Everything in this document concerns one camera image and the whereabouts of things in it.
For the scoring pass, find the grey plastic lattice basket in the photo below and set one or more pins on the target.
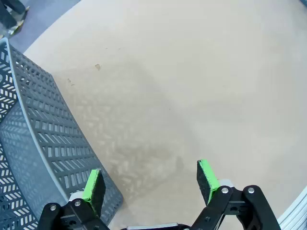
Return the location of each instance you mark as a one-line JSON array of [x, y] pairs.
[[48, 124]]

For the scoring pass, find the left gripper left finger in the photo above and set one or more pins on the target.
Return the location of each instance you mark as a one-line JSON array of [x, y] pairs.
[[94, 191]]

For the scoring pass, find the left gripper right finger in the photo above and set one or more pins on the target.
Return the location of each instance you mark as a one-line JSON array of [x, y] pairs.
[[208, 182]]

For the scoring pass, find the black and yellow object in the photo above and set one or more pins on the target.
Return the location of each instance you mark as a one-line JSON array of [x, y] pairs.
[[7, 16]]

